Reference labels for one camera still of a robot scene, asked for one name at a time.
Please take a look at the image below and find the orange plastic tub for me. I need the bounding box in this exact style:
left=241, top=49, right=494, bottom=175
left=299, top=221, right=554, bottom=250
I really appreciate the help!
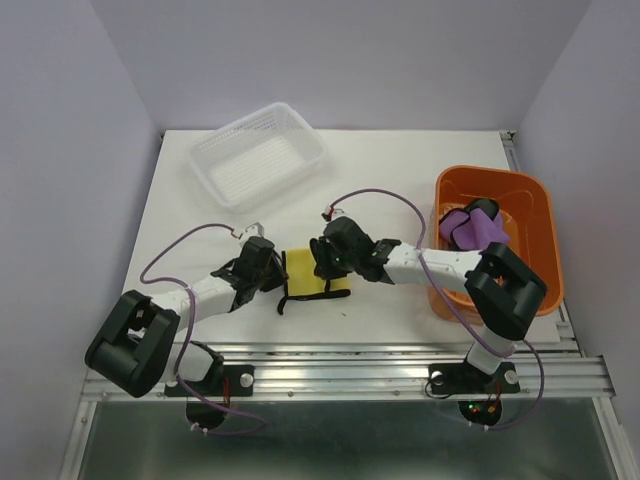
left=429, top=165, right=564, bottom=316

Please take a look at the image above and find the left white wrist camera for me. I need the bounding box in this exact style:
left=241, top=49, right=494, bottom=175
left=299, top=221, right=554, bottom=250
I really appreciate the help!
left=238, top=222, right=265, bottom=241

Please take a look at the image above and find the purple black-edged towel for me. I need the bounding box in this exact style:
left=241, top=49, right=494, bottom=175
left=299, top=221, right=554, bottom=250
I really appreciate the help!
left=438, top=198, right=511, bottom=251

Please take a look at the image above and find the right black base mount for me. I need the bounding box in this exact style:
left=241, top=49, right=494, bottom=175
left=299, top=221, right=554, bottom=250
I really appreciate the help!
left=425, top=361, right=520, bottom=427

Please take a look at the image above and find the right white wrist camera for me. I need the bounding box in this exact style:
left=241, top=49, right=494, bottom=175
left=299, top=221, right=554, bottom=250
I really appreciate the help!
left=321, top=205, right=347, bottom=223

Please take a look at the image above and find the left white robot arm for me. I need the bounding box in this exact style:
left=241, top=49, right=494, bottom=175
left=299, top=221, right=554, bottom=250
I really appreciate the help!
left=84, top=236, right=284, bottom=398

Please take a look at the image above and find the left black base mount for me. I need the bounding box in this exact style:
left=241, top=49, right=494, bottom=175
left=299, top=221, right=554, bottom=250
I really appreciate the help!
left=163, top=341, right=266, bottom=437

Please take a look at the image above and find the yellow black-edged towel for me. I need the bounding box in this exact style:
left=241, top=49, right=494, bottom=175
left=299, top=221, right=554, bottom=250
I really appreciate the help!
left=276, top=248, right=351, bottom=315

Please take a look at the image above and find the white plastic basket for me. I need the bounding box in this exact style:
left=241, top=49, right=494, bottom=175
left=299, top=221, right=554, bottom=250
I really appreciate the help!
left=185, top=102, right=330, bottom=213

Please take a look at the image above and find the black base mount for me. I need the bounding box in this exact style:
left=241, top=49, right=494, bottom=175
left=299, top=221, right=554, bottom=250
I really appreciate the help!
left=425, top=361, right=520, bottom=427
left=163, top=341, right=266, bottom=437

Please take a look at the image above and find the aluminium mounting rail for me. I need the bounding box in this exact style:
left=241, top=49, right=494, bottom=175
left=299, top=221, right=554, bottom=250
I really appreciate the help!
left=74, top=342, right=616, bottom=406

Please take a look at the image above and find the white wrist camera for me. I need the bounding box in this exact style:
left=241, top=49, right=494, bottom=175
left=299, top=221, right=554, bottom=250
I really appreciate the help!
left=238, top=222, right=265, bottom=241
left=321, top=205, right=347, bottom=223

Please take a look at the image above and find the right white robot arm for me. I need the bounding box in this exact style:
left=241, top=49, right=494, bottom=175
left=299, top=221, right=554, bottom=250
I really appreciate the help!
left=310, top=216, right=547, bottom=390

